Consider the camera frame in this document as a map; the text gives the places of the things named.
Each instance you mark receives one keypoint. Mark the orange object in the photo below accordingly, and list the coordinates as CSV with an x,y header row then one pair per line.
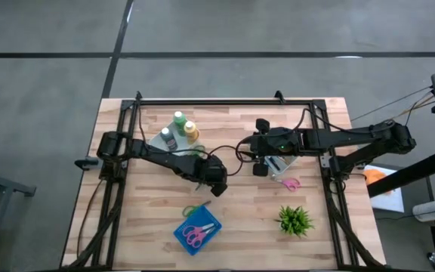
x,y
376,177

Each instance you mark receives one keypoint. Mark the beige plastic bin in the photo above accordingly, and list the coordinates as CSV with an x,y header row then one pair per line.
x,y
287,166

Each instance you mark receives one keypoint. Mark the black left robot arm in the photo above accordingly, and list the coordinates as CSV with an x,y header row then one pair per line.
x,y
157,156

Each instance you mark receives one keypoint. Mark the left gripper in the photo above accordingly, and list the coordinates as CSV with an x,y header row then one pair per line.
x,y
200,170

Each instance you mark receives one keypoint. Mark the small green artificial plant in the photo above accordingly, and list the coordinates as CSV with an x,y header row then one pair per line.
x,y
295,221

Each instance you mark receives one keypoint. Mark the white sheet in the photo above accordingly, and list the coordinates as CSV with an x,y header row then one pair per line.
x,y
391,202

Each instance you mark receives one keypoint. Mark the white plastic caddy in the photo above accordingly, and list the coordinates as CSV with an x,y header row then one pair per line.
x,y
181,145

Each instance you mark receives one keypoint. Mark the blue slotted plastic basket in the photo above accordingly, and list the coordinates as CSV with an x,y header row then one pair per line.
x,y
187,232

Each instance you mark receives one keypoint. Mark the black metal bar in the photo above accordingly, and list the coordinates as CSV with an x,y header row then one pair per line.
x,y
410,174

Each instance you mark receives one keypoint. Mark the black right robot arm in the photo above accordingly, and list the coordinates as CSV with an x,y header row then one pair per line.
x,y
353,140

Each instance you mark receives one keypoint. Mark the yellow paint bottle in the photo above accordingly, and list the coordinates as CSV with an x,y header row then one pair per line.
x,y
191,131

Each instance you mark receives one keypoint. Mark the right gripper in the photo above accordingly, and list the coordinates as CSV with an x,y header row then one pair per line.
x,y
278,145

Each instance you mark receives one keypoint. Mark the dark grey paint bottle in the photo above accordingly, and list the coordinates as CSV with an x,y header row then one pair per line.
x,y
168,138

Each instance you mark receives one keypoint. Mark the green paint bottle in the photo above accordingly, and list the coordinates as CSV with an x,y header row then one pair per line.
x,y
179,119

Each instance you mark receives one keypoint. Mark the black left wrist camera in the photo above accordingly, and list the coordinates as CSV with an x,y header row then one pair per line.
x,y
219,170

